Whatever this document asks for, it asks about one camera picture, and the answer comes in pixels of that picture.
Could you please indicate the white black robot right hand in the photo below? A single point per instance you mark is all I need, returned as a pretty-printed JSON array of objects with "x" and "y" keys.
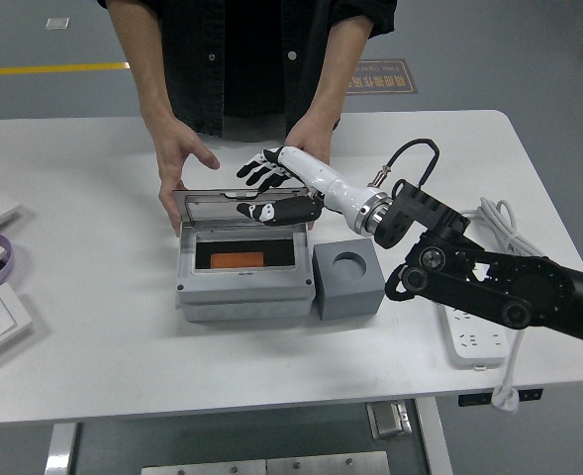
[{"x": 330, "y": 183}]

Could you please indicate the person's right hand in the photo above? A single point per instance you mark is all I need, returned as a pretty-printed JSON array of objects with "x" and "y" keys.
[{"x": 169, "y": 143}]

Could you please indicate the person's left hand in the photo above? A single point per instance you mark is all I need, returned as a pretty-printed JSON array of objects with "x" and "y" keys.
[{"x": 313, "y": 136}]

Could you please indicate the orange cylinder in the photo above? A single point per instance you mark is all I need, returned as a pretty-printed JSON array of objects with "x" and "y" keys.
[{"x": 236, "y": 260}]

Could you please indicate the grey box with clear lid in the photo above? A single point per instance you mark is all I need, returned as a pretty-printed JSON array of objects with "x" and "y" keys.
[{"x": 244, "y": 289}]

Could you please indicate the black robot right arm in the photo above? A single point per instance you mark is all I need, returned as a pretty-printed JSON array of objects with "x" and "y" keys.
[{"x": 474, "y": 287}]

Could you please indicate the person's left forearm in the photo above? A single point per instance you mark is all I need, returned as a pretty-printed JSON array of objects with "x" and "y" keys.
[{"x": 338, "y": 79}]

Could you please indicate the person's right forearm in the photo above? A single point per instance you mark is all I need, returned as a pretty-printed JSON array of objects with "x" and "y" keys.
[{"x": 145, "y": 79}]

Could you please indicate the grey cube with round hole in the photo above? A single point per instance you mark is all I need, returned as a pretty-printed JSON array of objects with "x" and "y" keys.
[{"x": 350, "y": 294}]

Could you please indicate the person's torso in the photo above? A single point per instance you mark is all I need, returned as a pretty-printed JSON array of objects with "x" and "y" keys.
[{"x": 251, "y": 59}]

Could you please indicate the brown floor sign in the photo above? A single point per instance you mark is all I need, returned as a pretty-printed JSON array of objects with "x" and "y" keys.
[{"x": 395, "y": 79}]

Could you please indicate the small grey floor plate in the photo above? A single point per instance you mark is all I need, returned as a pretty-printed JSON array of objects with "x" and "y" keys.
[{"x": 57, "y": 24}]

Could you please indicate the white power strip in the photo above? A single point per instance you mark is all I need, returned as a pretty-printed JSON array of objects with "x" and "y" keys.
[{"x": 474, "y": 341}]

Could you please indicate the black table control panel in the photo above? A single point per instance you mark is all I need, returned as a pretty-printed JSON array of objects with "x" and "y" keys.
[{"x": 476, "y": 398}]

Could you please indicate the white table leg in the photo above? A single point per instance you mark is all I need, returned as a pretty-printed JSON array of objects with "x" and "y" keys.
[
  {"x": 437, "y": 440},
  {"x": 62, "y": 450}
]

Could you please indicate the metal bracket under table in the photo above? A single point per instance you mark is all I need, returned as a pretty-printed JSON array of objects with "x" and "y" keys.
[{"x": 389, "y": 420}]

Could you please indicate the metal base plate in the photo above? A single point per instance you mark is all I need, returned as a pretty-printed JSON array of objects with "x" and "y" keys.
[{"x": 204, "y": 469}]

